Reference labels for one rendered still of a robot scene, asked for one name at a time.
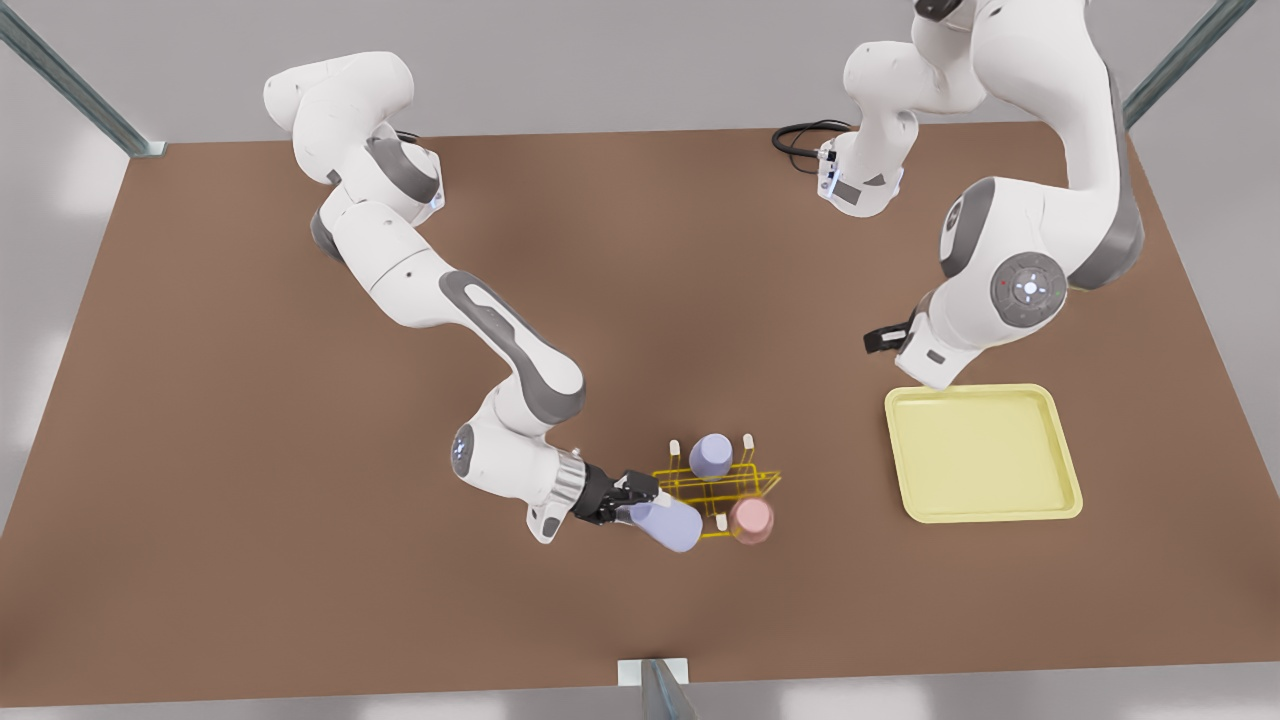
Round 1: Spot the lavender plastic cup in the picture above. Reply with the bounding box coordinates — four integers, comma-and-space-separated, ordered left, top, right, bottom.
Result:
618, 497, 705, 555
689, 433, 735, 482

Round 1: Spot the pink plastic cup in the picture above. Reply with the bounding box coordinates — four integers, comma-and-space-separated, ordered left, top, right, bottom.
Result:
727, 497, 777, 547

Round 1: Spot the pale yellow square tray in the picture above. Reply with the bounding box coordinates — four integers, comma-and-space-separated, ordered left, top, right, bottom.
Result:
883, 383, 1085, 525

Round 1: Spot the yellow wire cup rack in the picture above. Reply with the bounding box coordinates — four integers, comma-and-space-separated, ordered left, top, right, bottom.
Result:
651, 434, 784, 542

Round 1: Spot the silver frame post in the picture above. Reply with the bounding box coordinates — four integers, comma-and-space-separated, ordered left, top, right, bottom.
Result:
1121, 0, 1263, 131
0, 0, 167, 159
617, 657, 693, 720

